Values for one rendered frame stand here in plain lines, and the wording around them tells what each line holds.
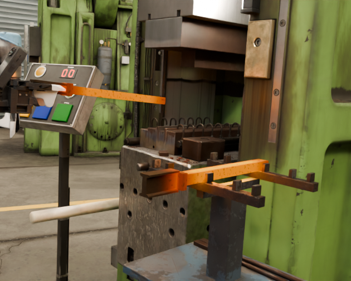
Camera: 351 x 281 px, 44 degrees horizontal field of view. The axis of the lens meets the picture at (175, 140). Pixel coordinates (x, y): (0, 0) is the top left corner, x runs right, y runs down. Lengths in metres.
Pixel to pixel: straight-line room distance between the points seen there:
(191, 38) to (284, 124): 0.42
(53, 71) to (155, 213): 0.81
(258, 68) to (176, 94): 0.51
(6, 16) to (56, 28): 3.13
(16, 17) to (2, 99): 8.21
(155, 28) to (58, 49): 4.75
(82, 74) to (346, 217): 1.15
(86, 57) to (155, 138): 4.68
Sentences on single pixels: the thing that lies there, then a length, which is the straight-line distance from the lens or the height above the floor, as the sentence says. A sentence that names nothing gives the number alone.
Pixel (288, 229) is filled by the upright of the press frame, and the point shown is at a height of 0.75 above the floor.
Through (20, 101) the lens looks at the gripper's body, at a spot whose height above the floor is 1.09.
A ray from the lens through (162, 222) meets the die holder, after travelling 1.44.
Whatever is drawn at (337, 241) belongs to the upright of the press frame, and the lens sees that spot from 1.67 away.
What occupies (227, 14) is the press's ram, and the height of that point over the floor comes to 1.39.
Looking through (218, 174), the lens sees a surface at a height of 0.97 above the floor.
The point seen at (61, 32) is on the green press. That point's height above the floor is 1.70.
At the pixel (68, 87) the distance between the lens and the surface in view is 1.18.
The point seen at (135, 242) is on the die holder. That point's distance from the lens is 1.59.
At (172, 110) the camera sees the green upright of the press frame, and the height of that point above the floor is 1.04.
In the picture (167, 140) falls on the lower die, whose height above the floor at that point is 0.96.
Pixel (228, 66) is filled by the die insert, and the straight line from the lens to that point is 1.63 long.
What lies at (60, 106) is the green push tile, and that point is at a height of 1.03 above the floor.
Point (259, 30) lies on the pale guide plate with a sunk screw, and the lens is 1.36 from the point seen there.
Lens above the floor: 1.17
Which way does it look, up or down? 8 degrees down
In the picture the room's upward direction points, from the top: 3 degrees clockwise
